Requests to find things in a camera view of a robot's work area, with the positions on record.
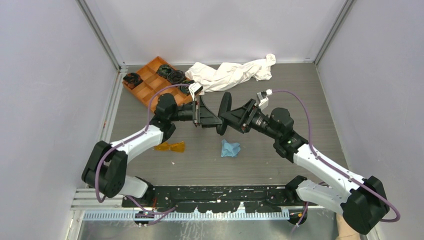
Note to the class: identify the white slotted cable duct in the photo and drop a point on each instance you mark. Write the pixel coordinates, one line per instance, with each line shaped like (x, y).
(133, 215)

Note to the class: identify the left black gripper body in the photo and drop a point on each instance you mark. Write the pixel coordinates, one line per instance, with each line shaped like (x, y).
(195, 111)

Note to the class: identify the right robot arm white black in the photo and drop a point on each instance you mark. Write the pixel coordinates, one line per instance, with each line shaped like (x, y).
(361, 201)

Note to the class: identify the orange compartment tray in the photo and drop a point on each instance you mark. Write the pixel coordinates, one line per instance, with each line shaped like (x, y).
(152, 83)

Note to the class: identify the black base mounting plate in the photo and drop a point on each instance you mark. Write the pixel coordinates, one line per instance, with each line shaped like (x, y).
(217, 199)

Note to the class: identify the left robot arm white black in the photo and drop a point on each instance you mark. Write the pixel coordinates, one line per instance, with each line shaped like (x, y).
(106, 168)

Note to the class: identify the white crumpled cloth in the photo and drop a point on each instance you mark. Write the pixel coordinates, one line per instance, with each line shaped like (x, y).
(230, 74)

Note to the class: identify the beige cloth bottom right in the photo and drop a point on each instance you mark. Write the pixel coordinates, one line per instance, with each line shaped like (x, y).
(345, 232)

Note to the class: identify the black coiled item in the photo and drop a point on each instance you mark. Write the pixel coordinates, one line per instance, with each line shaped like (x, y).
(164, 71)
(185, 88)
(132, 80)
(176, 77)

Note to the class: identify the black coiled item middle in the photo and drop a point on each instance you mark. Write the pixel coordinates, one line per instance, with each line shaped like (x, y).
(176, 77)

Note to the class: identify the black coiled item far left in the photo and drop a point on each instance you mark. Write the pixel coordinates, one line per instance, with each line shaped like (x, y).
(132, 80)

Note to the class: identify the black coiled item right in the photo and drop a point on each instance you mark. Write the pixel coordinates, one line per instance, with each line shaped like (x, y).
(185, 88)

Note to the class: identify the blue cleaning cloth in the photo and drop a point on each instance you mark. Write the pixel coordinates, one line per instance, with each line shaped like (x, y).
(229, 149)

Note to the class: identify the orange sunglasses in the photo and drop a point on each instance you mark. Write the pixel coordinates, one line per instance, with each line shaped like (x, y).
(178, 147)

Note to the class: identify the aluminium frame rail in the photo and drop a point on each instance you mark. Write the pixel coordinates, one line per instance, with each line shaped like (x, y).
(85, 198)

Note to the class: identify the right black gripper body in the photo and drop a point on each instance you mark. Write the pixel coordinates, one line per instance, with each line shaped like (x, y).
(252, 115)

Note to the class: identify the black coiled item top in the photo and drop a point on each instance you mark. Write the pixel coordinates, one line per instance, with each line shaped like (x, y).
(164, 71)

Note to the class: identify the black glasses case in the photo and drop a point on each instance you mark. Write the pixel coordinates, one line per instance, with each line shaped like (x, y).
(225, 106)

